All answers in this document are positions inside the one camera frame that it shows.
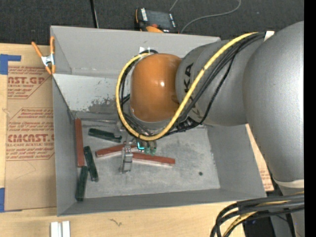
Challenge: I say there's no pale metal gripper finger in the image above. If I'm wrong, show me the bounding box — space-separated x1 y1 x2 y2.
118 151 125 174
124 147 133 173

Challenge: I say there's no red-brown flat block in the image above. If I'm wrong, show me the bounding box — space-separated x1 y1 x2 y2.
94 143 138 160
131 152 176 168
74 118 85 168

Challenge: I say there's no dark green flat block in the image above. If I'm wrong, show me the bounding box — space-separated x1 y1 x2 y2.
87 127 122 144
75 165 89 202
83 145 100 183

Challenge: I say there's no grey metal bin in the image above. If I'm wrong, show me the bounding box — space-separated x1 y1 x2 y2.
50 25 268 217

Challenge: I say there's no brown cardboard board, red print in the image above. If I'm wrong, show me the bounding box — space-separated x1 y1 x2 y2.
0 42 275 213

